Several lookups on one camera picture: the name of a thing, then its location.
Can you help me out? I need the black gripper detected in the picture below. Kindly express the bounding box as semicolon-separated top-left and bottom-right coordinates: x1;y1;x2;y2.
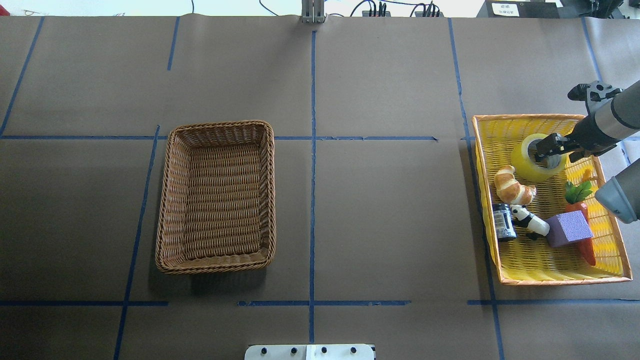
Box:
534;116;617;164

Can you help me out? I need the yellow tape roll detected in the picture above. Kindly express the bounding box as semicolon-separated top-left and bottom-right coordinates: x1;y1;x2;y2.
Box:
510;133;569;183

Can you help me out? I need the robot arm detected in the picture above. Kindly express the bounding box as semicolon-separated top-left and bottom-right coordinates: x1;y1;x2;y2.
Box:
532;80;640;224

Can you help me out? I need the yellow woven plastic basket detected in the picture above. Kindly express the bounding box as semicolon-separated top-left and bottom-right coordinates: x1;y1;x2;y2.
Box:
470;114;633;286

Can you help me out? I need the brown wicker basket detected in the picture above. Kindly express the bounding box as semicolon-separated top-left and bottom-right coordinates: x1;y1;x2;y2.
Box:
155;120;277;275

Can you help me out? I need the toy croissant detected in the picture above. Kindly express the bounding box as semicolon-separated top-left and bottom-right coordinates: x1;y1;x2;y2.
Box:
493;165;537;207

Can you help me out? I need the toy carrot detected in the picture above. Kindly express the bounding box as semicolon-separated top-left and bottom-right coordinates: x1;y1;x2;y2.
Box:
564;169;597;266

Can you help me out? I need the panda figurine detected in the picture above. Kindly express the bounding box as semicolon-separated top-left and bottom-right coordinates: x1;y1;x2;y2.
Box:
509;204;550;240

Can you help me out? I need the purple foam cube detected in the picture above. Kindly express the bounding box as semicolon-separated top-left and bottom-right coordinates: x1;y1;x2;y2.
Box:
545;210;594;248

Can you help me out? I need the small dark labelled can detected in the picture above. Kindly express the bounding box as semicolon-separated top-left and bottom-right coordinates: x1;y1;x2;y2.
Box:
492;203;517;242

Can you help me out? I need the black box with label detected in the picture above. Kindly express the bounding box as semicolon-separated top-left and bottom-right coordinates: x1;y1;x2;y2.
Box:
476;0;560;19

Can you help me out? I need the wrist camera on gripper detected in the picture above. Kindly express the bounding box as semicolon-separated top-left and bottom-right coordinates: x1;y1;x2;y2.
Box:
567;80;624;116

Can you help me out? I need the aluminium frame post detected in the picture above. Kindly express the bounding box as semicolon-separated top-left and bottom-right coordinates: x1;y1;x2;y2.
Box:
301;0;327;24

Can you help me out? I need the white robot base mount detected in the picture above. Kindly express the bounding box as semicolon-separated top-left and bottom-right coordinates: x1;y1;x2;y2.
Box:
244;343;377;360

